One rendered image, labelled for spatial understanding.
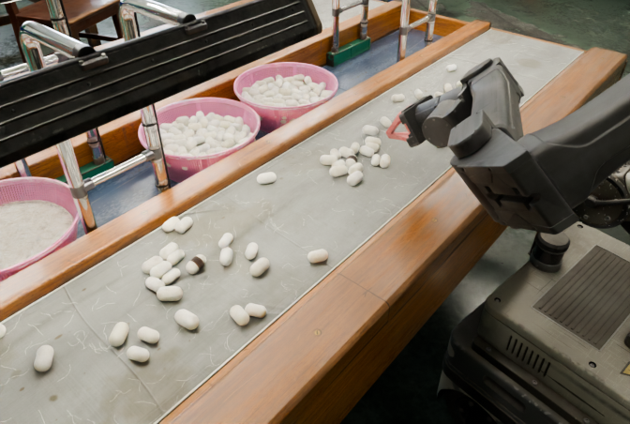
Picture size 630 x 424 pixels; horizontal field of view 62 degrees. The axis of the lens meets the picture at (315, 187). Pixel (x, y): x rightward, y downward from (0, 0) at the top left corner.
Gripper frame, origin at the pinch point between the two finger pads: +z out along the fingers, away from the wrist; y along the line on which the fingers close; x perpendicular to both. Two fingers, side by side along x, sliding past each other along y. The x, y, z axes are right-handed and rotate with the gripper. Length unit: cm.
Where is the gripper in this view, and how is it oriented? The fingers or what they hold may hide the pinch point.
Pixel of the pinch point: (390, 133)
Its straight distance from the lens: 105.9
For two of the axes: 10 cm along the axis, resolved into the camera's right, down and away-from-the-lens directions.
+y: -6.3, 4.5, -6.3
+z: -6.0, 2.3, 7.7
